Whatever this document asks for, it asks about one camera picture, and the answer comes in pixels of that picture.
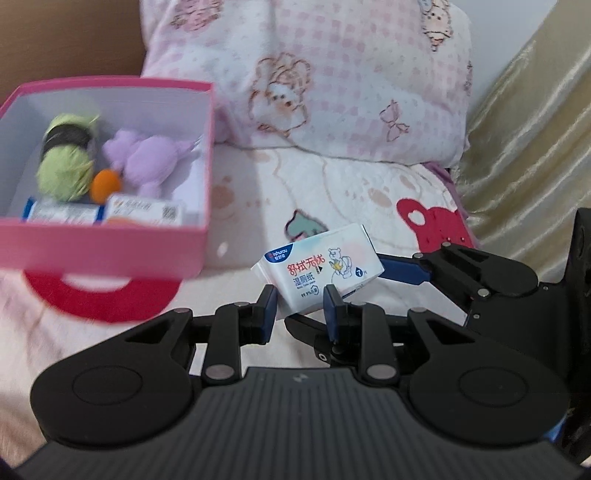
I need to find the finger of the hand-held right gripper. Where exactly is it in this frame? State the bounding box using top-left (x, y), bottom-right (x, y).
top-left (376, 243), bottom-right (541, 301)
top-left (284, 314), bottom-right (358, 365)

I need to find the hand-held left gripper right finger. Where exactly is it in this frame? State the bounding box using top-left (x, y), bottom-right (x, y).
top-left (323, 285), bottom-right (476, 386)

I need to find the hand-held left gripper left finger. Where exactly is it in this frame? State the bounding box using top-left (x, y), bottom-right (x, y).
top-left (124, 285), bottom-right (278, 385)

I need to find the white wet wipes pack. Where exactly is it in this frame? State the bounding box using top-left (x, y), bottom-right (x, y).
top-left (250, 223), bottom-right (385, 310)

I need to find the white box with orange label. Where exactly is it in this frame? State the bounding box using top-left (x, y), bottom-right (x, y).
top-left (102, 194), bottom-right (183, 227)

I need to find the pink cardboard box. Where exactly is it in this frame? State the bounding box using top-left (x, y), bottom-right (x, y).
top-left (0, 78), bottom-right (215, 280)

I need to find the purple plush toy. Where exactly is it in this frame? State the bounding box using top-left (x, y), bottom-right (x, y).
top-left (102, 129), bottom-right (195, 199)

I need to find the orange makeup sponge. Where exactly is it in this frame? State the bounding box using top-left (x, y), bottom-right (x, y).
top-left (90, 168), bottom-right (123, 204)

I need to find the blue snack packet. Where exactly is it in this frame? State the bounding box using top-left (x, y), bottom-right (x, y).
top-left (22, 198), bottom-right (105, 224)

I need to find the green yarn ball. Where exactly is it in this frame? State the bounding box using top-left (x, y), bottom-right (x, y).
top-left (36, 113), bottom-right (100, 204)

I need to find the printed bear blanket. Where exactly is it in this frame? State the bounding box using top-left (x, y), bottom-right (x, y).
top-left (0, 143), bottom-right (481, 462)

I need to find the gold curtain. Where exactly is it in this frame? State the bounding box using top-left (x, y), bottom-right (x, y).
top-left (455, 0), bottom-right (591, 284)

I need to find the pink checked pillow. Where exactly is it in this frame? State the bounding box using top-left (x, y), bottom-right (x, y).
top-left (139, 0), bottom-right (474, 164)

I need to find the brown pillow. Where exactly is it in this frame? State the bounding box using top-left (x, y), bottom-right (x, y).
top-left (0, 0), bottom-right (146, 107)

